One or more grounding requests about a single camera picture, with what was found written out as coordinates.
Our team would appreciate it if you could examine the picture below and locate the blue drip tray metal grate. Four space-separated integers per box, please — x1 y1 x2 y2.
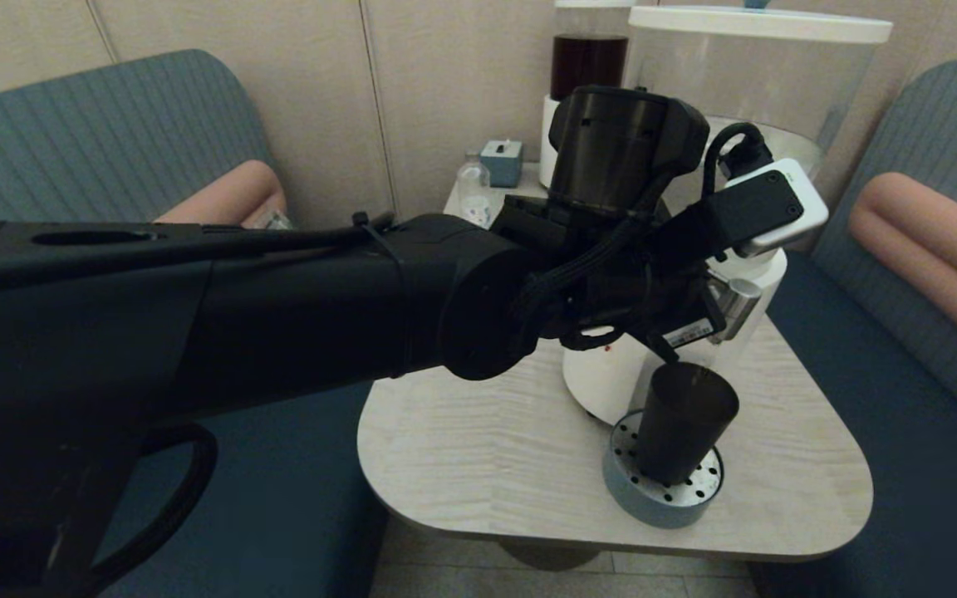
601 411 724 530

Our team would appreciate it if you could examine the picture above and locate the black left wrist camera cable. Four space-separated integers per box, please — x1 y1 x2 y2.
701 123 775 200

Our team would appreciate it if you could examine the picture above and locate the silver metal dispenser tap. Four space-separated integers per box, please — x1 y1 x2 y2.
711 278 766 343

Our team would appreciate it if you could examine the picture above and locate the black plastic cup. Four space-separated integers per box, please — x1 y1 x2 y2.
636 361 739 488

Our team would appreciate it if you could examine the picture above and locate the small blue box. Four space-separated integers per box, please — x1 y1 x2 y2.
480 140 523 189

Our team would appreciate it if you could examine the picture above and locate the teal upholstered bench seat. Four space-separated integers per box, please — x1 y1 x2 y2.
0 48 392 598
748 59 957 598

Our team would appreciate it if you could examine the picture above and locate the small clear plastic bottle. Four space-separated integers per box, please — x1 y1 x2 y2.
457 153 493 227

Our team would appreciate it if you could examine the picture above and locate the dark drink dispenser white base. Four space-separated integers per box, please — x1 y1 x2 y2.
541 0 636 167

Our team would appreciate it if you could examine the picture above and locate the clear water dispenser white base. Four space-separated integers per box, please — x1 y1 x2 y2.
562 4 893 426

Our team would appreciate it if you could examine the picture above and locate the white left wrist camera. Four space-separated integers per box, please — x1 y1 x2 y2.
707 158 830 260

